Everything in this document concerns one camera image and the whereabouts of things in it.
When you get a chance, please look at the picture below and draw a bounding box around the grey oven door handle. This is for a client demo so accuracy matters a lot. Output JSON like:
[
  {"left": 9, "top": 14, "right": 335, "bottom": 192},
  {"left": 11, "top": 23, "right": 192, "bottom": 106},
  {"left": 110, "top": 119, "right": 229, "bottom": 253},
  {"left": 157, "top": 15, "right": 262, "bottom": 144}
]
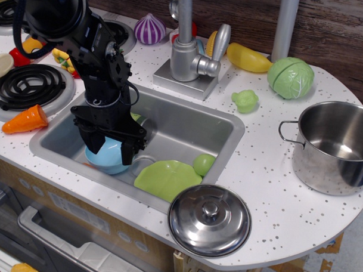
[{"left": 17, "top": 206, "right": 160, "bottom": 272}]

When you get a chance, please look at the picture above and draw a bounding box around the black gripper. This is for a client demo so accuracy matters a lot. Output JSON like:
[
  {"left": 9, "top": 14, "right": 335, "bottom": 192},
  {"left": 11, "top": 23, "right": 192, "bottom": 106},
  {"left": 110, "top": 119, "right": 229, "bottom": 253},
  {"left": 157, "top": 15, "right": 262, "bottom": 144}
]
[{"left": 70, "top": 105, "right": 147, "bottom": 165}]

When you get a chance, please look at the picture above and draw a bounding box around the grey vertical pole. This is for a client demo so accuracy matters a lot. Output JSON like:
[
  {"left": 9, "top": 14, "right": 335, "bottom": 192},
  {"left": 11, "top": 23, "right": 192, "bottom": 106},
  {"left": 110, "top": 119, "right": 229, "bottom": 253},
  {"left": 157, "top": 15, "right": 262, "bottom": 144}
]
[{"left": 271, "top": 0, "right": 300, "bottom": 63}]

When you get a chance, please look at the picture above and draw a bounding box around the yellow toy squash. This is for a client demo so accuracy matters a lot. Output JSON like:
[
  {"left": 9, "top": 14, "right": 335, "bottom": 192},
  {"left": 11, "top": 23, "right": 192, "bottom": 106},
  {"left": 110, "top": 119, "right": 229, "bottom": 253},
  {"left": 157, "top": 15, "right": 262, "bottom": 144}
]
[{"left": 227, "top": 43, "right": 273, "bottom": 73}]

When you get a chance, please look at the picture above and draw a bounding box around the yellow toy corn cob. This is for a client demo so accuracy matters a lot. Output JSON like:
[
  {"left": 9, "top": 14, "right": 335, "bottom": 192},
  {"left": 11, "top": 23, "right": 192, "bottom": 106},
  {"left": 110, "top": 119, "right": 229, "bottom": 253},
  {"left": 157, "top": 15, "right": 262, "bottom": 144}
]
[{"left": 206, "top": 31, "right": 228, "bottom": 58}]

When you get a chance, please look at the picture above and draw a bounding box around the red yellow toy vegetable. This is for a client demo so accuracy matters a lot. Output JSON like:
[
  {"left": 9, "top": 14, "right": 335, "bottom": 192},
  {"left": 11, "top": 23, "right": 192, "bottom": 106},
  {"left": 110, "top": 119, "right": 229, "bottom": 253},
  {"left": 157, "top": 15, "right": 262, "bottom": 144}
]
[{"left": 8, "top": 36, "right": 45, "bottom": 68}]

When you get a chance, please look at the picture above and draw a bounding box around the black stove burner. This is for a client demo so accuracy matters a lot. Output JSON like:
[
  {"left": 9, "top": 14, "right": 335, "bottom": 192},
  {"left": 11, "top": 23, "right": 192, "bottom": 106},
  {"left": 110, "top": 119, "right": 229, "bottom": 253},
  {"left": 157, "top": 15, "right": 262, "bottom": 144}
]
[
  {"left": 0, "top": 64, "right": 76, "bottom": 122},
  {"left": 0, "top": 0, "right": 17, "bottom": 36},
  {"left": 104, "top": 19, "right": 137, "bottom": 55}
]

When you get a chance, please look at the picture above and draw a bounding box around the light blue toy bowl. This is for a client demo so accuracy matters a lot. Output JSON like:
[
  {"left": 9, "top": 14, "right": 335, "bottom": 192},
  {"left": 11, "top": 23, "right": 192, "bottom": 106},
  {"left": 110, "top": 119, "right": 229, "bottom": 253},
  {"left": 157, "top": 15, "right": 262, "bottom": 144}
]
[{"left": 84, "top": 137, "right": 130, "bottom": 175}]

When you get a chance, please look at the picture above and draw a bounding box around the red toy chili pepper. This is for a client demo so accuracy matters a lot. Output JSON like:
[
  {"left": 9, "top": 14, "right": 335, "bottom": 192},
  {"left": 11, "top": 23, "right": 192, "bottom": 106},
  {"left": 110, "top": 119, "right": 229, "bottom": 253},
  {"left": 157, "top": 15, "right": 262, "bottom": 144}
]
[{"left": 72, "top": 71, "right": 80, "bottom": 79}]

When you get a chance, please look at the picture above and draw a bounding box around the green toy pea can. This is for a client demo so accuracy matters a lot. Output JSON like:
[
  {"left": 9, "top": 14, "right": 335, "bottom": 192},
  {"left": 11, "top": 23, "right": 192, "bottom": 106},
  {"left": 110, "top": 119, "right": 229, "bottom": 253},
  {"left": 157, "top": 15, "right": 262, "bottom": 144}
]
[{"left": 131, "top": 112, "right": 148, "bottom": 128}]

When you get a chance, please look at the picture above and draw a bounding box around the back right black stove burner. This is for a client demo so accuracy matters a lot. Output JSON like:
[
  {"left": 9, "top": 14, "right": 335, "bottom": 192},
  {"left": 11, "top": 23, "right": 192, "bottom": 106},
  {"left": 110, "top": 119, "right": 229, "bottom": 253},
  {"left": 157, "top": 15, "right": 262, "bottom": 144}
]
[{"left": 104, "top": 19, "right": 137, "bottom": 55}]

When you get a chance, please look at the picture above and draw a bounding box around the red toy behind faucet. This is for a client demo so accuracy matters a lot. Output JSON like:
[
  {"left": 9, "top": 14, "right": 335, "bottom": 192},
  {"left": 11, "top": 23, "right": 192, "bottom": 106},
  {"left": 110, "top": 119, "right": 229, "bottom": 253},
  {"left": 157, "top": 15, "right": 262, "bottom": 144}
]
[{"left": 169, "top": 22, "right": 197, "bottom": 44}]

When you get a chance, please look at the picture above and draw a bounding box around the green toy plate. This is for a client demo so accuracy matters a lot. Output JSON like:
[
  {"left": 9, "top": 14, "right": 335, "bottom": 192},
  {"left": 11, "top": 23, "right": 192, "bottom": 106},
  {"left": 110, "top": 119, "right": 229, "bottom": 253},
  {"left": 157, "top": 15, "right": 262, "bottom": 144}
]
[{"left": 134, "top": 160, "right": 202, "bottom": 202}]

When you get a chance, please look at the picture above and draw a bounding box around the front black stove burner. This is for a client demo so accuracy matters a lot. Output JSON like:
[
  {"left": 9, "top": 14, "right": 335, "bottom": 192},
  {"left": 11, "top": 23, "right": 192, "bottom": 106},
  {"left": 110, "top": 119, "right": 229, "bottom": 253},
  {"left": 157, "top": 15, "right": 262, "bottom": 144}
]
[{"left": 0, "top": 64, "right": 76, "bottom": 122}]

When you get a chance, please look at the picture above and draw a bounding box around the back left black stove burner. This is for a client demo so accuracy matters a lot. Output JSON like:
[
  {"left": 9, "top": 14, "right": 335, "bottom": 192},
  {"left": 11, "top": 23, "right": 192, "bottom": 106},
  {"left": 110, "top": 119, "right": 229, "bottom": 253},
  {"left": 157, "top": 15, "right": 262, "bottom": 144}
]
[{"left": 0, "top": 0, "right": 17, "bottom": 36}]

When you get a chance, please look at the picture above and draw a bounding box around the purple striped toy onion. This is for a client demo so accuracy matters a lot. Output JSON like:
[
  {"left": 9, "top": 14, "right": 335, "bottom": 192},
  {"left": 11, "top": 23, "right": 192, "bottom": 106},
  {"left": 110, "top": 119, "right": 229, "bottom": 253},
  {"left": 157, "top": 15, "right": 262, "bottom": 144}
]
[{"left": 134, "top": 13, "right": 166, "bottom": 45}]

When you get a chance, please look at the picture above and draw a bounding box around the green toy ball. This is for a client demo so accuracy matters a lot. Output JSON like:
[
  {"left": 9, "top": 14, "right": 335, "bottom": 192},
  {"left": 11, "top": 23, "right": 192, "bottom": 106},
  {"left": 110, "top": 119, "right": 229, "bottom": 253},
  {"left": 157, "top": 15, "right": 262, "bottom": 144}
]
[{"left": 193, "top": 154, "right": 216, "bottom": 177}]

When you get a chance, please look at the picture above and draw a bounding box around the grey toy sink basin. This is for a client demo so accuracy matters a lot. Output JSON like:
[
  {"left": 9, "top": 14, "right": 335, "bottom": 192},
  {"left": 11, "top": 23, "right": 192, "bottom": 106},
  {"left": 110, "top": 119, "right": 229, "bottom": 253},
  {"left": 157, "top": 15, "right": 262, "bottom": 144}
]
[{"left": 29, "top": 86, "right": 245, "bottom": 212}]

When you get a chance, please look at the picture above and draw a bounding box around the orange toy carrot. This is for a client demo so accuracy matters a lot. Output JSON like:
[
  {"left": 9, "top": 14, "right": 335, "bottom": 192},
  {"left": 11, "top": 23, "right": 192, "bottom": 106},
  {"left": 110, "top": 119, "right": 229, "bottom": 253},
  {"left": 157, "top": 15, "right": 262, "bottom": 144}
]
[{"left": 2, "top": 104, "right": 49, "bottom": 134}]

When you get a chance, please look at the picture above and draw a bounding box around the green toy cabbage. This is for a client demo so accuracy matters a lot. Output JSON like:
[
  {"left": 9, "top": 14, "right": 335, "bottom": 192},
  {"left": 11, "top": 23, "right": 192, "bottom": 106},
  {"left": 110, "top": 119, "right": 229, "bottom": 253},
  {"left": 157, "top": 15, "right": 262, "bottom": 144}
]
[{"left": 267, "top": 57, "right": 315, "bottom": 100}]

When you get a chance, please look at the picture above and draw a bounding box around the green toy broccoli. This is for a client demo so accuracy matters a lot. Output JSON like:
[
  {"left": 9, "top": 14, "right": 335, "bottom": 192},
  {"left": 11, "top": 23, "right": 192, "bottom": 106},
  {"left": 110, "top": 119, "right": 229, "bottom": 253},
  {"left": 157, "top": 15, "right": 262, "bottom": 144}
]
[{"left": 231, "top": 89, "right": 259, "bottom": 113}]

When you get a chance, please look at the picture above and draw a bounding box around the yellow toy bell pepper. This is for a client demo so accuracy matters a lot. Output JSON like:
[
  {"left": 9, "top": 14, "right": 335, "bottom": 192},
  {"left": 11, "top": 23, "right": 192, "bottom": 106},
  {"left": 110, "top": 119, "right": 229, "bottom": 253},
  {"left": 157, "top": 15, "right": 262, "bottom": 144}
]
[{"left": 51, "top": 48, "right": 76, "bottom": 74}]

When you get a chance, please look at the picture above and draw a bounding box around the silver toy faucet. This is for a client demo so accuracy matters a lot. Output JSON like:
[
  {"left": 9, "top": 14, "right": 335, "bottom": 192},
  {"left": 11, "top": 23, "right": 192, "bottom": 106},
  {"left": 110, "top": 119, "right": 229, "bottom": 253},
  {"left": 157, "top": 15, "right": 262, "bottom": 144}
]
[{"left": 153, "top": 0, "right": 231, "bottom": 100}]

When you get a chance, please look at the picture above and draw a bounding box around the stainless steel pot lid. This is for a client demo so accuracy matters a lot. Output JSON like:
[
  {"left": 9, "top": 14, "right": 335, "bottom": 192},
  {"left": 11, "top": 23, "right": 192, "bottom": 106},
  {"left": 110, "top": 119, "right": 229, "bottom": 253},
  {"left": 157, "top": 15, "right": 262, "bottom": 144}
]
[{"left": 167, "top": 184, "right": 252, "bottom": 258}]

